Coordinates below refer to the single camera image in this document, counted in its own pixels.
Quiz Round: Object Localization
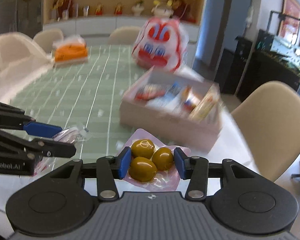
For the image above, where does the green checked tablecloth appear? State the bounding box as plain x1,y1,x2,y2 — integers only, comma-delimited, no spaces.
11,45,145,162

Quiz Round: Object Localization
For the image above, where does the orange tissue box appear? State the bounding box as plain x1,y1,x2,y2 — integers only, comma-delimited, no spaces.
52,35,89,65

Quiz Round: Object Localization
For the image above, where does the blue white snack tube pack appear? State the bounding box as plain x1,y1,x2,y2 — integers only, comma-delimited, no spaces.
146,82,181,112

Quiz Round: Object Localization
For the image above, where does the cream chair right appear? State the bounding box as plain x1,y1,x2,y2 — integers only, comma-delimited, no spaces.
231,81,300,181

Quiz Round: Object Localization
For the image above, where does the wooden display shelf cabinet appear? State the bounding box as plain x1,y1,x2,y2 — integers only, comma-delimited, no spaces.
43,0,206,43

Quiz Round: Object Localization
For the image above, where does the green plums vacuum pack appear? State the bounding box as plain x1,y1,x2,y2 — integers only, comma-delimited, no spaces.
115,128,180,191

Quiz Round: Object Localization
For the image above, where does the cream chair far middle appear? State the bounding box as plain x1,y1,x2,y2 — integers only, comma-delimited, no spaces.
108,26,141,45

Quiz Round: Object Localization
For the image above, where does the red white snack bag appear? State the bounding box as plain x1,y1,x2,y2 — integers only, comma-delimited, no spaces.
135,83,167,101

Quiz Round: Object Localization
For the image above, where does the cream chair far left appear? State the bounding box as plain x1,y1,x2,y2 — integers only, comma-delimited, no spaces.
33,28,64,54

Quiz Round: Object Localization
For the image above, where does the long crispy rice bar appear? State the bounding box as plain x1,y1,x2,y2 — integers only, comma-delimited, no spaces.
189,87,220,122

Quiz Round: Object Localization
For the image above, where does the red white bunny plush bag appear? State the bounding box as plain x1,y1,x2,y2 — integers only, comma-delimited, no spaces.
132,17,189,72

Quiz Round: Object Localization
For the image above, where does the round cake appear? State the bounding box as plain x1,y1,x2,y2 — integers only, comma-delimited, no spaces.
181,86,203,112

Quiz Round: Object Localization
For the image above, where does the cream chair left near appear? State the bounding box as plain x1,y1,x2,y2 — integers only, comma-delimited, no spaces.
0,32,52,97

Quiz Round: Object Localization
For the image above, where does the cream chair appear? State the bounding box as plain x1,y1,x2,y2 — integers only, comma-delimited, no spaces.
108,26,141,45
33,28,64,54
0,32,52,97
231,81,300,181

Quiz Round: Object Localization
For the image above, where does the pink cardboard gift box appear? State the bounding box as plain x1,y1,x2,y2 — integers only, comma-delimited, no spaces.
119,68,223,152

